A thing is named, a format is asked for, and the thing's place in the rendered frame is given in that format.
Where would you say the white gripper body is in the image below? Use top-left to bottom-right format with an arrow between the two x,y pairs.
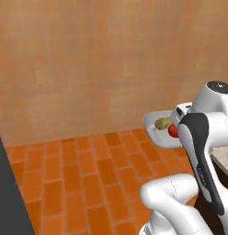
169,108 -> 182,127

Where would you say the brown potato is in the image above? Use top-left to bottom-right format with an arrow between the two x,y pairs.
154,117 -> 173,130

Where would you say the red tomato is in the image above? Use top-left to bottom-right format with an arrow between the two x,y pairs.
167,123 -> 180,139

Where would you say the white vegetable container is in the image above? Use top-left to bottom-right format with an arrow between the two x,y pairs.
142,108 -> 184,150

